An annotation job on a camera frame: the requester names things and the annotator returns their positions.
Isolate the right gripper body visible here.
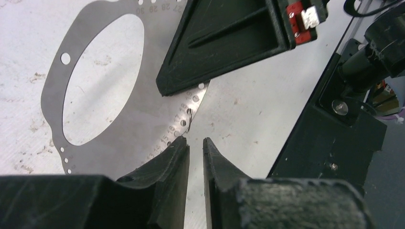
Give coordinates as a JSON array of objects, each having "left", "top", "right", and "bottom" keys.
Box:
[{"left": 273, "top": 0, "right": 329, "bottom": 49}]

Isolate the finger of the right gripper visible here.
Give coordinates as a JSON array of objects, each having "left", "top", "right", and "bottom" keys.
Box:
[{"left": 156, "top": 0, "right": 291, "bottom": 96}]

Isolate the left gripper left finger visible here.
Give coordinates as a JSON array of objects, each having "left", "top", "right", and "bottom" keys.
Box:
[{"left": 0, "top": 136, "right": 190, "bottom": 229}]

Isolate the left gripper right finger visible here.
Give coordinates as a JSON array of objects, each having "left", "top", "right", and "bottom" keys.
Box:
[{"left": 202, "top": 138, "right": 375, "bottom": 229}]

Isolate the large metal key ring plate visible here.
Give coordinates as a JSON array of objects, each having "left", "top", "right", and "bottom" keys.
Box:
[{"left": 41, "top": 0, "right": 209, "bottom": 178}]

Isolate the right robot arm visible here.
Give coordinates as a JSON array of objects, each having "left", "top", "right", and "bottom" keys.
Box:
[{"left": 156, "top": 0, "right": 405, "bottom": 96}]

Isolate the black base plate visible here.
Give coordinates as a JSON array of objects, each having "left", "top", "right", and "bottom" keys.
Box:
[{"left": 268, "top": 39, "right": 387, "bottom": 195}]

